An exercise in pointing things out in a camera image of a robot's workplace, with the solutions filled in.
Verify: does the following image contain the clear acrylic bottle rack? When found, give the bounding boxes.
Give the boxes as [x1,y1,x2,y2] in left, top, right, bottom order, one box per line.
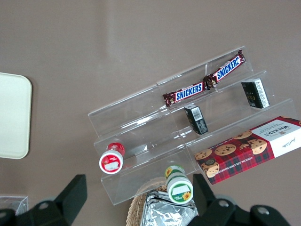
[0,194,29,216]

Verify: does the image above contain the beige plastic serving tray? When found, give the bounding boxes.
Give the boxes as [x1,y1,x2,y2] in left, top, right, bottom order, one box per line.
[0,72,33,160]

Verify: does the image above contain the oval wicker basket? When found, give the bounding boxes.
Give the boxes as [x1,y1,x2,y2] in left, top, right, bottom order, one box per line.
[126,177,170,226]

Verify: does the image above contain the red tartan cookie box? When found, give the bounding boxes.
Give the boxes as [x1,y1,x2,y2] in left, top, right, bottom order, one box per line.
[194,115,301,186]

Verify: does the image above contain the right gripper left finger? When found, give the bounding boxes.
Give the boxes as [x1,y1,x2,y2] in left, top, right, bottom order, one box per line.
[0,174,88,226]

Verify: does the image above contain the red lidded small jar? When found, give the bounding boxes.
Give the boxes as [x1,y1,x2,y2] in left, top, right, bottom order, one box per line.
[98,142,126,175]

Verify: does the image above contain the Snickers chocolate bar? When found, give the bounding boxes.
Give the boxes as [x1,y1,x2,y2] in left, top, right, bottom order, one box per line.
[203,48,247,89]
[162,81,206,107]

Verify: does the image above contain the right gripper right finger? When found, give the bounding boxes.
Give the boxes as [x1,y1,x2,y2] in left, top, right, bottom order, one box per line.
[185,173,290,226]

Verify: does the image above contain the silver foil packet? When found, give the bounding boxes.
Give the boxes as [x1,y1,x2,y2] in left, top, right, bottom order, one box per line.
[140,190,199,226]

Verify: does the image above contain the green lidded small jar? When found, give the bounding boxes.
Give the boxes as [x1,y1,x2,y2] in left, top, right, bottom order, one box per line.
[164,165,194,204]

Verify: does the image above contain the clear acrylic stepped stand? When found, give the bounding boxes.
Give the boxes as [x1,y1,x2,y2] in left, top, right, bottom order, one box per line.
[156,45,298,173]
[87,81,199,207]

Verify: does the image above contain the small black carton box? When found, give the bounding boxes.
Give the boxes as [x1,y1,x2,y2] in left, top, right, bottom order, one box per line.
[183,104,209,136]
[241,78,270,110]

